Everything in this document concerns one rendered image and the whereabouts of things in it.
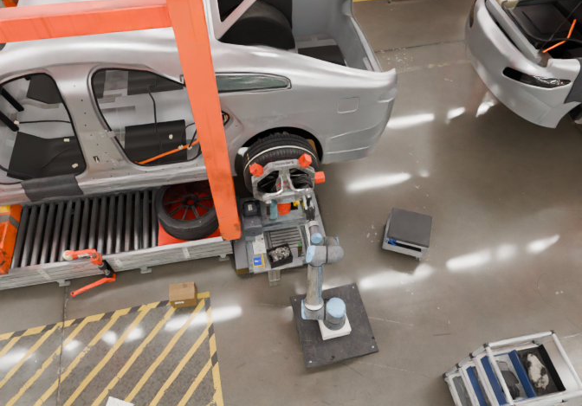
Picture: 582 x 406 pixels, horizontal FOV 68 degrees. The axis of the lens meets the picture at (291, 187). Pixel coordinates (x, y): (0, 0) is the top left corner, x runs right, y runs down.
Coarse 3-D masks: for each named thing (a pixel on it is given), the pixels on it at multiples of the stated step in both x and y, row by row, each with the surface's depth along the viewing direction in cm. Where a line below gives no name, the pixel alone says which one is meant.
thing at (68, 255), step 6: (66, 252) 369; (72, 252) 369; (78, 252) 371; (84, 252) 371; (90, 252) 371; (96, 252) 371; (66, 258) 368; (72, 258) 372; (96, 258) 367; (96, 264) 371; (114, 276) 402; (96, 282) 398; (102, 282) 399; (84, 288) 395; (72, 294) 392
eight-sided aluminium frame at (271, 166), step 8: (288, 160) 353; (296, 160) 353; (264, 168) 354; (272, 168) 349; (280, 168) 351; (288, 168) 353; (304, 168) 357; (312, 168) 366; (264, 176) 355; (312, 176) 367; (256, 184) 363; (256, 192) 372; (296, 200) 393
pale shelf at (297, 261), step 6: (294, 252) 379; (252, 258) 375; (264, 258) 375; (294, 258) 376; (300, 258) 376; (264, 264) 372; (288, 264) 372; (294, 264) 372; (300, 264) 372; (258, 270) 368; (264, 270) 369; (270, 270) 371
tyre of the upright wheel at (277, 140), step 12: (264, 144) 359; (276, 144) 356; (288, 144) 357; (300, 144) 362; (252, 156) 361; (264, 156) 352; (276, 156) 351; (288, 156) 353; (300, 156) 356; (312, 156) 366; (252, 192) 386
